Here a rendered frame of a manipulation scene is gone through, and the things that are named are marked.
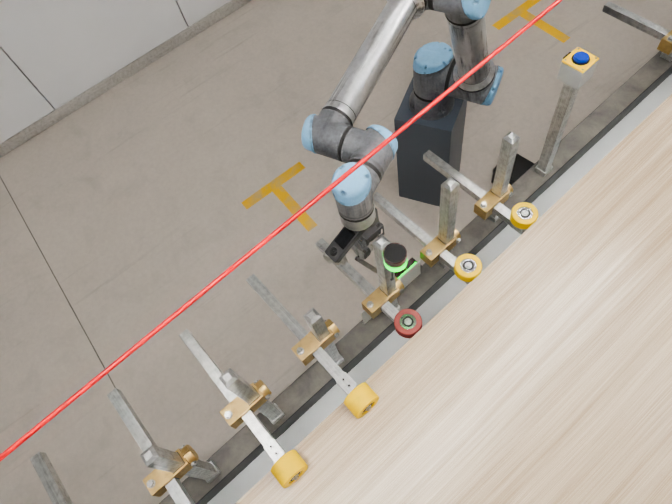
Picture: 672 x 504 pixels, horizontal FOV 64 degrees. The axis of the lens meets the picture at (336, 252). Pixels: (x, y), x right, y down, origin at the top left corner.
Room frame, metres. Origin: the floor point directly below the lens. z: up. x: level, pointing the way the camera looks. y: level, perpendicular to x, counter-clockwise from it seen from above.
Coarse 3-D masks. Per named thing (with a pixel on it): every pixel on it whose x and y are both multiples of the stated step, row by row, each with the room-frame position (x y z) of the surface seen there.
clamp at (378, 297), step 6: (396, 282) 0.65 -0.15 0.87; (378, 288) 0.64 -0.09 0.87; (396, 288) 0.63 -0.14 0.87; (402, 288) 0.63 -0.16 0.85; (372, 294) 0.63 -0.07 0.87; (378, 294) 0.63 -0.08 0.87; (384, 294) 0.62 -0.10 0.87; (390, 294) 0.61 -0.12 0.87; (396, 294) 0.62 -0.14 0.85; (366, 300) 0.62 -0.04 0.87; (372, 300) 0.61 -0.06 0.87; (378, 300) 0.61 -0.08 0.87; (384, 300) 0.60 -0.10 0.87; (390, 300) 0.61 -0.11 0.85; (366, 306) 0.60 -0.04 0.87; (378, 306) 0.59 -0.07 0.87; (372, 312) 0.58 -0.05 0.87; (378, 312) 0.58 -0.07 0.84
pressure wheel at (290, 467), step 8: (288, 456) 0.24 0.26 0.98; (296, 456) 0.23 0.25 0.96; (280, 464) 0.22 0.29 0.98; (288, 464) 0.22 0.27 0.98; (296, 464) 0.21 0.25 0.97; (304, 464) 0.21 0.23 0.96; (272, 472) 0.21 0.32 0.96; (280, 472) 0.21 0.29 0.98; (288, 472) 0.20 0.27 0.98; (296, 472) 0.19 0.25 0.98; (304, 472) 0.20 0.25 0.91; (280, 480) 0.19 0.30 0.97; (288, 480) 0.18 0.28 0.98; (296, 480) 0.19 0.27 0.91
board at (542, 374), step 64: (640, 128) 0.89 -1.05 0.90; (576, 192) 0.74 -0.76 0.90; (640, 192) 0.68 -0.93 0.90; (512, 256) 0.60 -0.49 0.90; (576, 256) 0.54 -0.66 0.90; (640, 256) 0.49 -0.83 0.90; (448, 320) 0.47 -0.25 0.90; (512, 320) 0.42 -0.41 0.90; (576, 320) 0.37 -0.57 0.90; (640, 320) 0.32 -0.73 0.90; (384, 384) 0.35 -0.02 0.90; (448, 384) 0.30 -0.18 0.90; (512, 384) 0.26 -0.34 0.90; (576, 384) 0.21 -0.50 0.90; (640, 384) 0.16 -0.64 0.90; (320, 448) 0.24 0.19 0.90; (384, 448) 0.20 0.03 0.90; (448, 448) 0.15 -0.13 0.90; (512, 448) 0.11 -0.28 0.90; (576, 448) 0.06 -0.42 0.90; (640, 448) 0.02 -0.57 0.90
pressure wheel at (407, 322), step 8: (400, 312) 0.54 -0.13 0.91; (408, 312) 0.53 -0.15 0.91; (416, 312) 0.52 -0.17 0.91; (400, 320) 0.51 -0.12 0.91; (408, 320) 0.51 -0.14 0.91; (416, 320) 0.50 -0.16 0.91; (400, 328) 0.49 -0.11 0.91; (408, 328) 0.48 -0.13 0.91; (416, 328) 0.48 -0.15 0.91; (408, 336) 0.47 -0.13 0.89
